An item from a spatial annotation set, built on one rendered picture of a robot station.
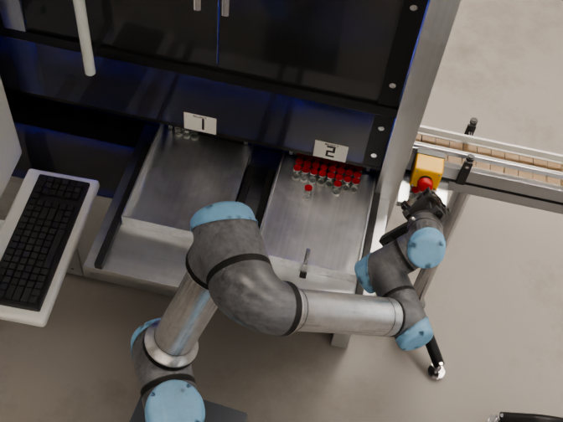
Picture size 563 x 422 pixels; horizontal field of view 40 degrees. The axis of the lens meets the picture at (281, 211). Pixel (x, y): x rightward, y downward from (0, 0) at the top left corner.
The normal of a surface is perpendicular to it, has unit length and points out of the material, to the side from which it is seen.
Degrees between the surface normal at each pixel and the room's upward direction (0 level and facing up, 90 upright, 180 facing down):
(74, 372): 0
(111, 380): 0
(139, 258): 0
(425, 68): 90
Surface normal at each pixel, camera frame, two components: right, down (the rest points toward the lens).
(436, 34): -0.21, 0.78
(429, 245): -0.14, 0.30
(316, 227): 0.08, -0.59
